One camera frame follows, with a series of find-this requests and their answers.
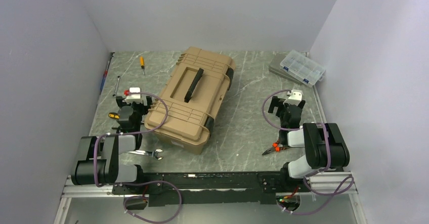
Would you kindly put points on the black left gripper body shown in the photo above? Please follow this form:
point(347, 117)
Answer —
point(139, 109)

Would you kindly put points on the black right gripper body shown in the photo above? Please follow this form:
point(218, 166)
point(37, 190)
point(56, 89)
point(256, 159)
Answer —
point(278, 102)

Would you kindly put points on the tan plastic toolbox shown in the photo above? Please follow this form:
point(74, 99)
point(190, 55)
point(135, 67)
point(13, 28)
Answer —
point(191, 99)

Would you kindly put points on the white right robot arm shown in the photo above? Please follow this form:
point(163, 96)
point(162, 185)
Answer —
point(323, 143)

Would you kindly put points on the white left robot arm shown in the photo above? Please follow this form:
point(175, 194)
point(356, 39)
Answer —
point(106, 154)

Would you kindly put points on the silver combination wrench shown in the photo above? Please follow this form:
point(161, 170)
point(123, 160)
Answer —
point(152, 154)

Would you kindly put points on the clear compartment organizer box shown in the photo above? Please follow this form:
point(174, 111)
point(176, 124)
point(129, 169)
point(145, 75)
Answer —
point(302, 68)

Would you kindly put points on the grey flat case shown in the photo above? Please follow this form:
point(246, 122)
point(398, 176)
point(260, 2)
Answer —
point(274, 67)

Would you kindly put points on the yellow handled screwdriver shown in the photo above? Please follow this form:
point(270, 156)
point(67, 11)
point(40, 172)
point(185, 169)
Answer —
point(113, 115)

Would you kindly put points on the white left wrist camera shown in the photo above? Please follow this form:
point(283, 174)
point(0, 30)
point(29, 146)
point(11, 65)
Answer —
point(133, 95)

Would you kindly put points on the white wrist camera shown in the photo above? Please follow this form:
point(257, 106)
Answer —
point(133, 95)
point(294, 97)

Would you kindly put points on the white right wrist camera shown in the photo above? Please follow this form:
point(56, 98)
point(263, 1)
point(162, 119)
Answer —
point(294, 97)

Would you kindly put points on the small ratchet ring wrench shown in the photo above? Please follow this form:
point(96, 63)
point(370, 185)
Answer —
point(116, 86)

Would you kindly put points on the orange handled pliers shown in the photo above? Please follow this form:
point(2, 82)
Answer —
point(276, 147)

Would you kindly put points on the blue red tool at wall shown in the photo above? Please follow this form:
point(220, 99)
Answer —
point(104, 76)

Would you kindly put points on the all-yellow handled screwdriver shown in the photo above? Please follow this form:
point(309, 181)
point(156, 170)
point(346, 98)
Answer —
point(142, 64)

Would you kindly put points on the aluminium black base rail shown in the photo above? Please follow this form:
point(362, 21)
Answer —
point(265, 187)

